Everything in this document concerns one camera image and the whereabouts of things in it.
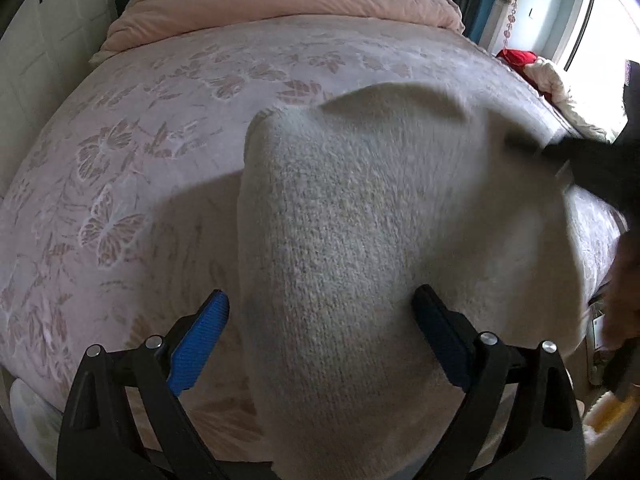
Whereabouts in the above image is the pink duvet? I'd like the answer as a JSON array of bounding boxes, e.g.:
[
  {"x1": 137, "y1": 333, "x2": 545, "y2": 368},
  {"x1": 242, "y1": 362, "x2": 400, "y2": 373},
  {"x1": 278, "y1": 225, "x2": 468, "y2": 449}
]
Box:
[{"x1": 90, "y1": 0, "x2": 467, "y2": 64}]

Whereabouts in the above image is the white wardrobe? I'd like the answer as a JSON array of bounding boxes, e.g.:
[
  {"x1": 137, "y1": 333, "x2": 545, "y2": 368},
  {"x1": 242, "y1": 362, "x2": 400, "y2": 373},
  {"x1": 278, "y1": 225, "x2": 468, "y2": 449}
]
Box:
[{"x1": 0, "y1": 0, "x2": 122, "y2": 198}]

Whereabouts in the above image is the cream cloth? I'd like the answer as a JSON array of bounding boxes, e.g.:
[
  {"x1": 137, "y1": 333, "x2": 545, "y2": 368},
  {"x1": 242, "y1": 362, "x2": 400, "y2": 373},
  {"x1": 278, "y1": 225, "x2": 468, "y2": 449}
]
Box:
[{"x1": 524, "y1": 57, "x2": 622, "y2": 142}]

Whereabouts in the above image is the white sweater with black hearts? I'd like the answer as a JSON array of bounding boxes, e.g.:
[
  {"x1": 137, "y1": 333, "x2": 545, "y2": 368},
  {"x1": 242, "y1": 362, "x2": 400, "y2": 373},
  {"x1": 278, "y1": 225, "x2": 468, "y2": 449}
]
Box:
[{"x1": 237, "y1": 82, "x2": 593, "y2": 480}]

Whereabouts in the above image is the butterfly print bed blanket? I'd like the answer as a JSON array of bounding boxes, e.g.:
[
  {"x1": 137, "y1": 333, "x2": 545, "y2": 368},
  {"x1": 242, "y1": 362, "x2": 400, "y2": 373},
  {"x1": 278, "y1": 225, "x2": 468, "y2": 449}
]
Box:
[{"x1": 0, "y1": 14, "x2": 632, "y2": 461}]

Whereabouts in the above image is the red bead string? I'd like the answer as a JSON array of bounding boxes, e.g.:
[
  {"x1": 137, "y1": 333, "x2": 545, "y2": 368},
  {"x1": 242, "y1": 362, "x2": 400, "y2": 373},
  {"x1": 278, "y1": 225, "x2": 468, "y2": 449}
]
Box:
[{"x1": 500, "y1": 0, "x2": 527, "y2": 57}]

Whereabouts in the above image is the plain red cloth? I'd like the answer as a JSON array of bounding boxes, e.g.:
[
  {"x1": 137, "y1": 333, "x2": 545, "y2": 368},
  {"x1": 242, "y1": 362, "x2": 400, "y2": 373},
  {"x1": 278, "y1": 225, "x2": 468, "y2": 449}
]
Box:
[{"x1": 495, "y1": 47, "x2": 557, "y2": 107}]

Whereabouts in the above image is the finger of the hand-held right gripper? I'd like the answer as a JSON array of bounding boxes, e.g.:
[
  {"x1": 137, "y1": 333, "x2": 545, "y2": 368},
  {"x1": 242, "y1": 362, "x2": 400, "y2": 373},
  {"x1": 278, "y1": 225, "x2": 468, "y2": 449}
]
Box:
[{"x1": 504, "y1": 131, "x2": 577, "y2": 172}]

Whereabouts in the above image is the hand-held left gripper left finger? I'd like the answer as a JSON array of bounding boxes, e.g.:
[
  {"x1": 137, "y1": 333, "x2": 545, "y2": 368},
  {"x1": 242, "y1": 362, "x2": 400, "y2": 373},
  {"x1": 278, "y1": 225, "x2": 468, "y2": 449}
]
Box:
[{"x1": 56, "y1": 289, "x2": 231, "y2": 480}]

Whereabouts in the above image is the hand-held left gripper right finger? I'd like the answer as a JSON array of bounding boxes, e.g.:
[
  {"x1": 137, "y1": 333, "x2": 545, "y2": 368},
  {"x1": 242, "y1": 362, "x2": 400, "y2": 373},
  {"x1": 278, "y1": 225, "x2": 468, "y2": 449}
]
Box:
[{"x1": 411, "y1": 284, "x2": 587, "y2": 480}]

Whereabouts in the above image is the window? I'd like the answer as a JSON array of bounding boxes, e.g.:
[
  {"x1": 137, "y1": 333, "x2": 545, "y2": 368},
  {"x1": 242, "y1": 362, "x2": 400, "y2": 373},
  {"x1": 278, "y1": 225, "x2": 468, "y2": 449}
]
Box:
[{"x1": 565, "y1": 0, "x2": 640, "y2": 142}]

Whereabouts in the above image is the person's right forearm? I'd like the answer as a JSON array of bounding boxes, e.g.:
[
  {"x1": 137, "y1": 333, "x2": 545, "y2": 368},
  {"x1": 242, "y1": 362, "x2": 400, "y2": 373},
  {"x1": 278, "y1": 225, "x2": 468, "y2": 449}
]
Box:
[{"x1": 602, "y1": 227, "x2": 640, "y2": 352}]

